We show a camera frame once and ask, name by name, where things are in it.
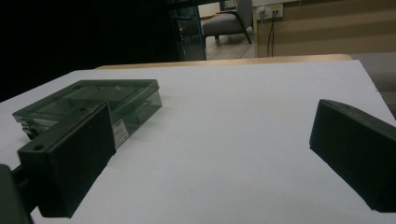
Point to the white wall socket strip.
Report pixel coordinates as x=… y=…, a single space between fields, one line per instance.
x=269 y=11

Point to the wooden table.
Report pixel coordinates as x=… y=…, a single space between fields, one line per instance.
x=249 y=60

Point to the black curtain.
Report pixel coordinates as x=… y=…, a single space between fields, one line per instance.
x=77 y=34

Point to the smoky transparent plastic storage box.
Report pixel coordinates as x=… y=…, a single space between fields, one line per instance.
x=124 y=93

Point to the dark glass-fronted cabinet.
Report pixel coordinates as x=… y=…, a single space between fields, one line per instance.
x=190 y=34

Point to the grey armchair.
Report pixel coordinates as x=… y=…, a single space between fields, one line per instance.
x=224 y=21

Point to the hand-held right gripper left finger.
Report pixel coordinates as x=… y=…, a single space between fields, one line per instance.
x=71 y=161

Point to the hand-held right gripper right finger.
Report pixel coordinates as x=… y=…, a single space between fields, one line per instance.
x=358 y=149

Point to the white board table cover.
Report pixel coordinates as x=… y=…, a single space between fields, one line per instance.
x=224 y=130

